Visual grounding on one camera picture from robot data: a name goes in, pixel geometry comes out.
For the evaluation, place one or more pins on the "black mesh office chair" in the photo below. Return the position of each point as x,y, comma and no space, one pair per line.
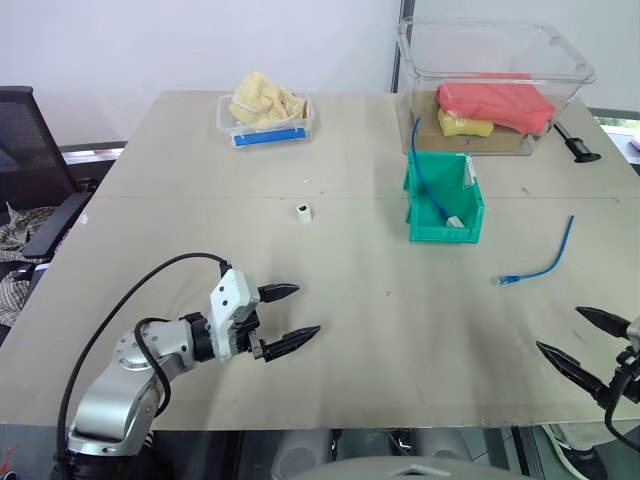
25,150

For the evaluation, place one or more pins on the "clear label holder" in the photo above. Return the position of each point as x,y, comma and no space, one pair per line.
469,172

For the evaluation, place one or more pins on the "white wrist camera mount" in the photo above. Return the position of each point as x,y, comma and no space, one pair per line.
232,300
635,330

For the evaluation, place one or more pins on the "dark metal frame post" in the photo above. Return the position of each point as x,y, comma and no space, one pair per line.
397,50

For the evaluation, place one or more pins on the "small white connector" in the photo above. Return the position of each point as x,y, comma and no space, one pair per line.
303,214

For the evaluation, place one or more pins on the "yellow sponge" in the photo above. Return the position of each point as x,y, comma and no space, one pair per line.
462,127

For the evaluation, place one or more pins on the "plaid cloth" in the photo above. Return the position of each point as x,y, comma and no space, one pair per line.
15,230

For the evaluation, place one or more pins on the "crumpled yellow cloth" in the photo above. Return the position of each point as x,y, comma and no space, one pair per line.
260,100

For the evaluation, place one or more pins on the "blue strip in container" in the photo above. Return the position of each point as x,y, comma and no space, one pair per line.
270,136

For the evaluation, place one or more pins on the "large clear plastic tub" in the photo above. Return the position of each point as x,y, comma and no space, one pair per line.
500,50

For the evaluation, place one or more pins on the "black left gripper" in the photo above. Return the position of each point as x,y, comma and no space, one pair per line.
245,336

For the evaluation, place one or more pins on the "green plastic parts bin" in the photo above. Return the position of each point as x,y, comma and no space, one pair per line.
440,235

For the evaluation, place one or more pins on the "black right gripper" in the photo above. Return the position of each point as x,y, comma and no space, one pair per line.
627,374

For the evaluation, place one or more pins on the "small clear plastic container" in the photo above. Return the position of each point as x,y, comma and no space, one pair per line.
225,125

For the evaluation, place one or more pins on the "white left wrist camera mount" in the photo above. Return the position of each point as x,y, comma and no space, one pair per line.
232,300

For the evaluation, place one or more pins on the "black sneaker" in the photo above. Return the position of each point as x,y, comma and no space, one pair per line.
582,457

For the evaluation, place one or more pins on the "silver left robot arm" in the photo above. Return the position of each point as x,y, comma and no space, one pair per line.
120,395

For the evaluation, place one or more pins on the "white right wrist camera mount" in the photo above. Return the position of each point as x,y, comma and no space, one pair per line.
635,330

